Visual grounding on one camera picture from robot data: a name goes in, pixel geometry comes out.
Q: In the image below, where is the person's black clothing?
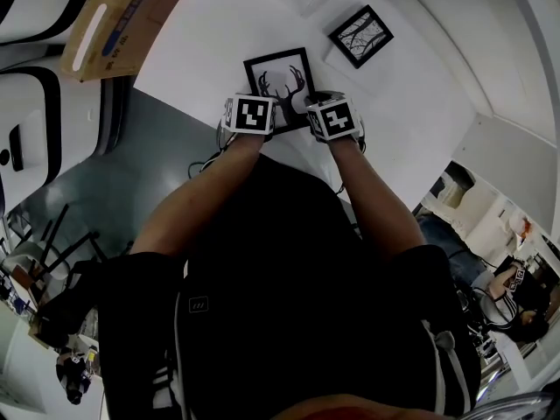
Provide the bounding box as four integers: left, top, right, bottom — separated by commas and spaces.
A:
34, 155, 482, 420

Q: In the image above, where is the brown cardboard box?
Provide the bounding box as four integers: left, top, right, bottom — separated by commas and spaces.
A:
59, 0, 203, 83

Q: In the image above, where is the white and black mobile robot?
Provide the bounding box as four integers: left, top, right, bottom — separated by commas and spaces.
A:
0, 66, 129, 218
0, 0, 102, 46

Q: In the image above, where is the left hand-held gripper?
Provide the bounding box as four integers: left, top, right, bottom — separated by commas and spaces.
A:
216, 93, 280, 148

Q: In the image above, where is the deer picture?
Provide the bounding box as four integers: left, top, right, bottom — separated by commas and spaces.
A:
242, 46, 317, 136

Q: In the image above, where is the white chair with black legs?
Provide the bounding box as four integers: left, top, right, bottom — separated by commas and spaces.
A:
0, 203, 104, 288

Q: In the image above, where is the person's left forearm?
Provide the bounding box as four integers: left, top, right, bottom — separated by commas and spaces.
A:
129, 133, 269, 257

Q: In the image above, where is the person's right forearm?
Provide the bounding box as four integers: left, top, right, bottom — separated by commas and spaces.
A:
326, 136, 428, 264

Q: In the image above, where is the small black branch picture frame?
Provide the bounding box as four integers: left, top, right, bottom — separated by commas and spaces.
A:
327, 4, 395, 70

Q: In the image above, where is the white desk with drawers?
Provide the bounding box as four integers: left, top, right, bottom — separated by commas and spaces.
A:
130, 0, 560, 218

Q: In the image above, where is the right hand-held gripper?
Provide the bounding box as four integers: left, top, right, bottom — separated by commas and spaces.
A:
304, 90, 368, 152

